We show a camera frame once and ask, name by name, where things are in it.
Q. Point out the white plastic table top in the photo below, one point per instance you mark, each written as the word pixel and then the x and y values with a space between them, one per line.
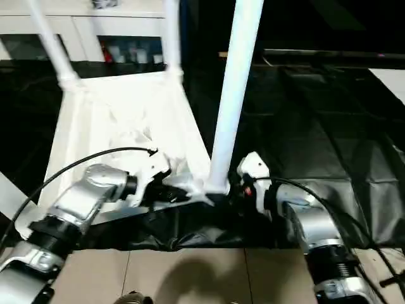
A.
pixel 120 120

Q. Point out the white plastic table leg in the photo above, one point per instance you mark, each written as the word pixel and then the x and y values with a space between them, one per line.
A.
pixel 14 195
pixel 234 88
pixel 54 44
pixel 172 35

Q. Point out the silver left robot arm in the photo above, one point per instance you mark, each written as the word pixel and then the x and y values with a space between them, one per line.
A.
pixel 82 196

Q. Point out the black mat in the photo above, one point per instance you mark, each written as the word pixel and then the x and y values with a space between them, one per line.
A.
pixel 304 145

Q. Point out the grey robot foot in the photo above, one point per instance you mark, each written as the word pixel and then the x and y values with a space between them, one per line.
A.
pixel 133 298

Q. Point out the small yellow tag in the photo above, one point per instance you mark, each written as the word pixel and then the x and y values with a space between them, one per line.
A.
pixel 223 54

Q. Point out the black floor stand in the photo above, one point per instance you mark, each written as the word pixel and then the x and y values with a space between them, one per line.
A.
pixel 393 278

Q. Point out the white flat board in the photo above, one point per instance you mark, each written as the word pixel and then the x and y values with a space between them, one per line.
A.
pixel 389 83

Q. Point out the white cabinet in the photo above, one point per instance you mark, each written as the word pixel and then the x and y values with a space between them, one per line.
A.
pixel 82 28

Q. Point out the grey object on cabinet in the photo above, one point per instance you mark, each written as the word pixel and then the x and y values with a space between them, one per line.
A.
pixel 104 3

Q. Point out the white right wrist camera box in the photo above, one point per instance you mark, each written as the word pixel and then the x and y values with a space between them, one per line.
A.
pixel 254 168

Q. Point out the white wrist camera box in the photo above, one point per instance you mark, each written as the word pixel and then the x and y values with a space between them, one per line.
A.
pixel 152 171
pixel 254 168

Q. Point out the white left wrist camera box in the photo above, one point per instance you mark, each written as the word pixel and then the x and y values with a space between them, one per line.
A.
pixel 152 171

